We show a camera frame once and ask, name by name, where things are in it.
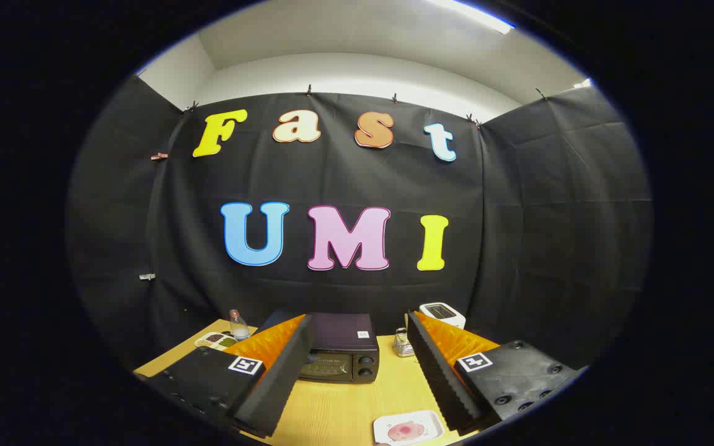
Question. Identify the white toaster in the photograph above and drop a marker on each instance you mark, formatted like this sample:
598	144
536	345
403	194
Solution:
444	313

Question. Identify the divided food tray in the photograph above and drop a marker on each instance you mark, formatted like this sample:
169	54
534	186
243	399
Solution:
214	340

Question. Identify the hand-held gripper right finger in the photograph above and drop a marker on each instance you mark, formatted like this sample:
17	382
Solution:
440	378

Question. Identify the clear plastic bottle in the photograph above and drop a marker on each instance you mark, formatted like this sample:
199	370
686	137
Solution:
240	328

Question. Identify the black toaster oven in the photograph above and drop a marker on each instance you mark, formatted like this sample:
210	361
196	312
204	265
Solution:
339	334

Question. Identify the pink ham slice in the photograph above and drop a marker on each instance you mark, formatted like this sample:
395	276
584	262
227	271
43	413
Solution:
405	431

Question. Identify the white square plate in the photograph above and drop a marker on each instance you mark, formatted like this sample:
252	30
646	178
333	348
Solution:
428	421

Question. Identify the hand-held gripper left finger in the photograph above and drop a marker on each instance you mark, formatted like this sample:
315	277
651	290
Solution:
282	378

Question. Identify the red clip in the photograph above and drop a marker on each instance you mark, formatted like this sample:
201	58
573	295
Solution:
158	156

